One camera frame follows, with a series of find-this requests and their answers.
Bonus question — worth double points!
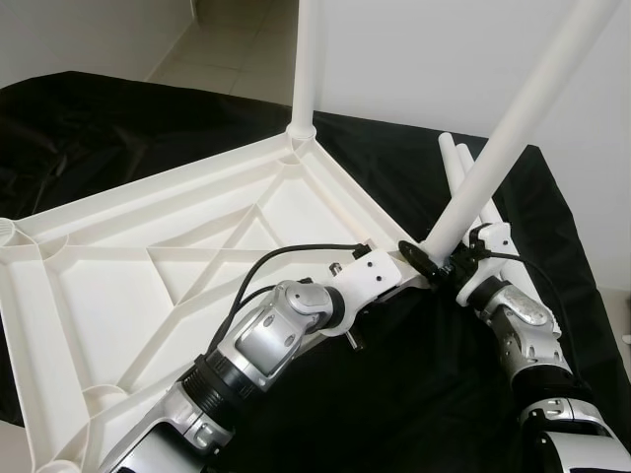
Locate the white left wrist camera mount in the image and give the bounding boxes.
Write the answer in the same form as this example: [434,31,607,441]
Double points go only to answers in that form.
[330,246,403,311]

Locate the black tablecloth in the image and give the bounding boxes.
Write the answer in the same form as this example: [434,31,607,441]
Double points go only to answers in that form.
[0,71,631,473]

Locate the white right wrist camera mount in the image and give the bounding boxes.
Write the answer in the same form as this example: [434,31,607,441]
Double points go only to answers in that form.
[456,224,514,308]

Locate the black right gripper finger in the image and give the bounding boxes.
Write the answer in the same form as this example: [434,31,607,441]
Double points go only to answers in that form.
[397,239,440,284]

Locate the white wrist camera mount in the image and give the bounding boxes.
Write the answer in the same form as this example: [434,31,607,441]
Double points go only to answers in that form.
[456,224,514,308]
[330,246,403,311]

